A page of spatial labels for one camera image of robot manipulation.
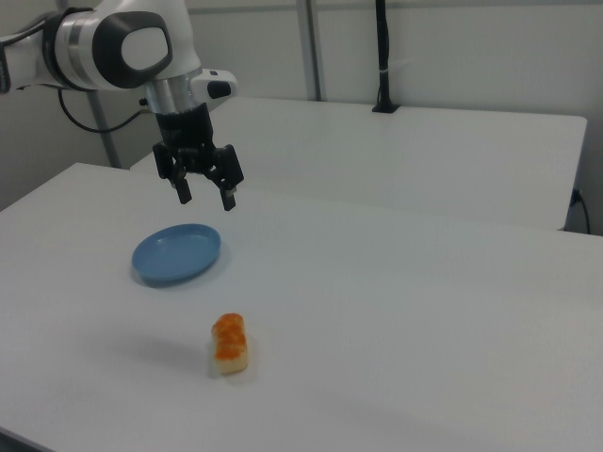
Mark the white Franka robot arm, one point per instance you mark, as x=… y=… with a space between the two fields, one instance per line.
x=85 y=47

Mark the toasted bread piece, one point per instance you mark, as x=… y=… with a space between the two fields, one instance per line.
x=230 y=343

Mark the white side table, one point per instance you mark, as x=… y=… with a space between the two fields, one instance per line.
x=377 y=155

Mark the white partition post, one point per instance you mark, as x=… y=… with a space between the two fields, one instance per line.
x=313 y=47
x=104 y=132

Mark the black camera pole stand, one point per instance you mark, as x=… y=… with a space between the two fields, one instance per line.
x=384 y=56

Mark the blue round plate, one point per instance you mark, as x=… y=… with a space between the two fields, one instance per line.
x=176 y=254

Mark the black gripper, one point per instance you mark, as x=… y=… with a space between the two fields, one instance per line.
x=186 y=127

